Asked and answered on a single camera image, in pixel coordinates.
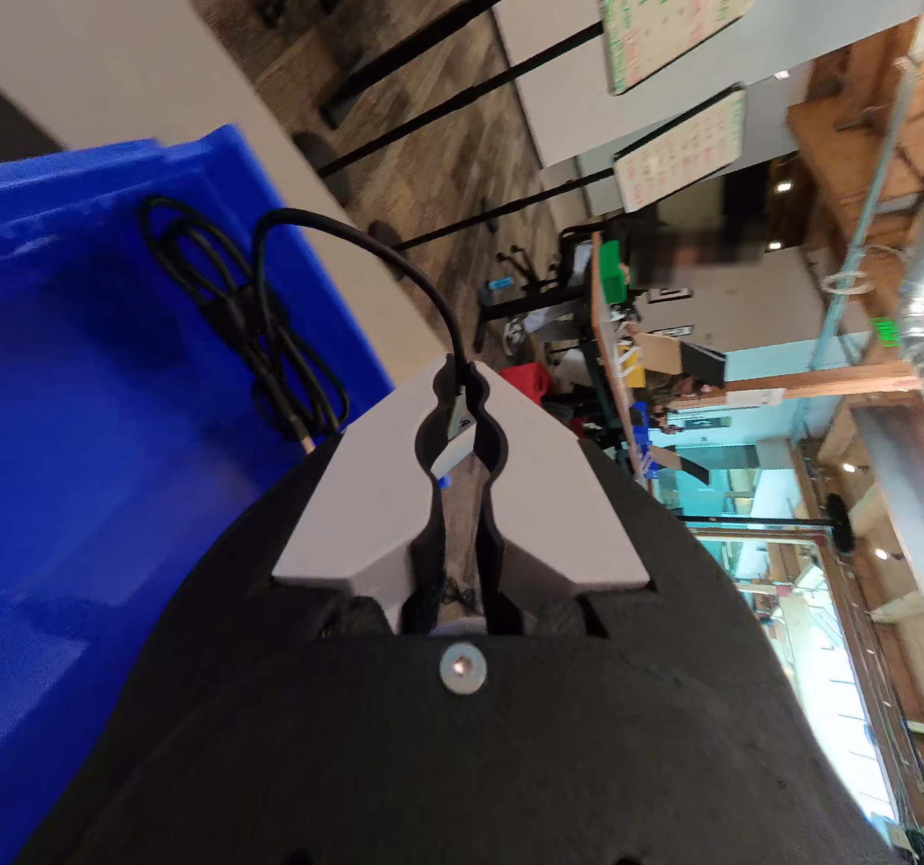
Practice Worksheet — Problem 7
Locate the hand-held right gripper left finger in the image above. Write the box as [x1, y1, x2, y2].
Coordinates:
[271, 356, 459, 633]

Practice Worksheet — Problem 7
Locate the black usb-c cable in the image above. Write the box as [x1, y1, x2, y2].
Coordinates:
[139, 195, 470, 454]

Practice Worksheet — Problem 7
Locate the green plastic bin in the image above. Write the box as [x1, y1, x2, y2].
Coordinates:
[598, 240, 629, 305]

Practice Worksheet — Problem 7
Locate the red bag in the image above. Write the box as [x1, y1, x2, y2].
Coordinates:
[501, 363, 553, 404]

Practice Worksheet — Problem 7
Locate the blue plastic bin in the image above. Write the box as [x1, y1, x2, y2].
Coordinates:
[0, 123, 397, 865]

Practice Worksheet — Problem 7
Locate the grey usb hub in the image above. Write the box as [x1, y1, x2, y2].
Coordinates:
[432, 388, 479, 483]

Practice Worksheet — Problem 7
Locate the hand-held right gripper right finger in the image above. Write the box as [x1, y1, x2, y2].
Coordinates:
[465, 361, 652, 635]

